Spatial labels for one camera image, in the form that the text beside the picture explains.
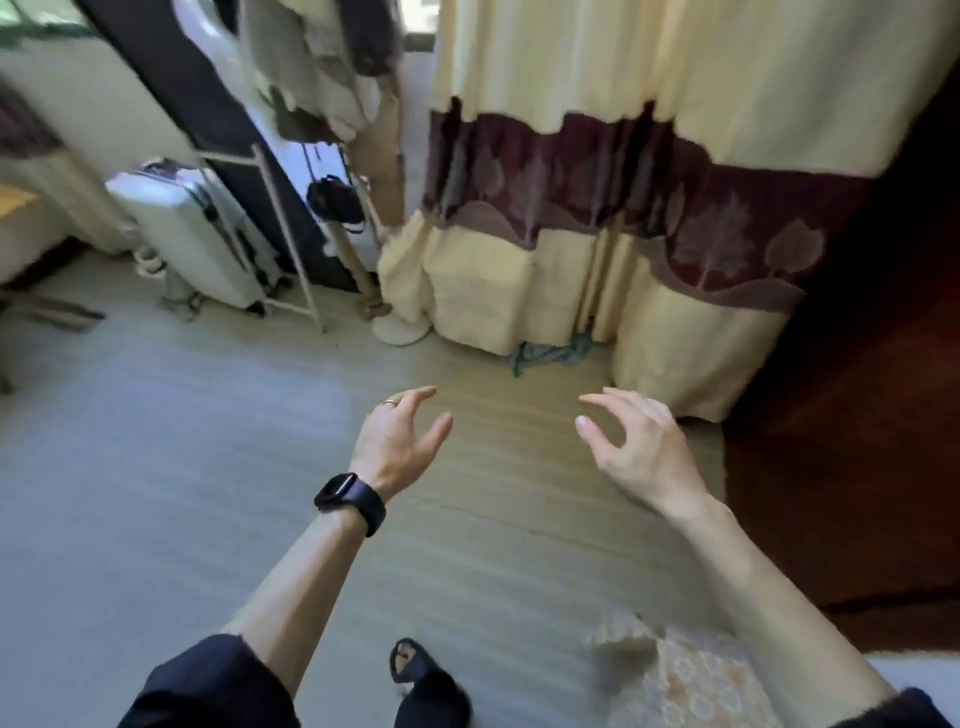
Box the white ribbed suitcase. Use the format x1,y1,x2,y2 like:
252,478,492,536
104,158,285,316

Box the cream and purple curtain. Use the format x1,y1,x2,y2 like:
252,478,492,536
0,78,136,256
374,0,960,425

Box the person's black right sleeve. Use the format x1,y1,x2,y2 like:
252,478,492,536
828,688,954,728

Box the tall black panel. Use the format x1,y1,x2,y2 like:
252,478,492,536
74,0,361,294

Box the white metal stand frame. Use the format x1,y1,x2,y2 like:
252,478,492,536
196,142,328,335

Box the person's left hand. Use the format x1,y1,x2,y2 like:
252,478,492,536
348,385,455,502

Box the grey green floor cloth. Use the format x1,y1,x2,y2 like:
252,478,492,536
508,333,598,379

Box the person's right hand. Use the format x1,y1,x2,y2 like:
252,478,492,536
574,386,714,524

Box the hanging white garment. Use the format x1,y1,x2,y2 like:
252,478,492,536
239,0,406,144

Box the dark red door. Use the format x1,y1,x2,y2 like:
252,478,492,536
723,74,960,654

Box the wooden table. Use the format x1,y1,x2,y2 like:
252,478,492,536
0,183,106,395

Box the person's right forearm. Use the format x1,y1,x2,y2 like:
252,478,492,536
671,498,898,728

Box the dark metal window frame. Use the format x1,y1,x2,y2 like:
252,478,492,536
0,0,99,46

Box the black sandal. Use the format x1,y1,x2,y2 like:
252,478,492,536
388,637,451,688

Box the black smartwatch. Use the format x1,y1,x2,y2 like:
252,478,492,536
313,471,388,538

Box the black shoulder bag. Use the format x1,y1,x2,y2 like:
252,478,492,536
305,142,369,235

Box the person's black trousers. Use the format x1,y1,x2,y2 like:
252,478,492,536
393,671,474,728

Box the patterned cloth covered stool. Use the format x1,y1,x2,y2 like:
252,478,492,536
584,611,785,728

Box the person's black sleeve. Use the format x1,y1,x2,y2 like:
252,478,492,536
118,633,301,728
828,688,954,728

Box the person's black left sleeve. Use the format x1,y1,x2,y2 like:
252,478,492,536
118,633,301,728

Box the person's left forearm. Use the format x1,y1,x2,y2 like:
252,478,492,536
221,502,369,695

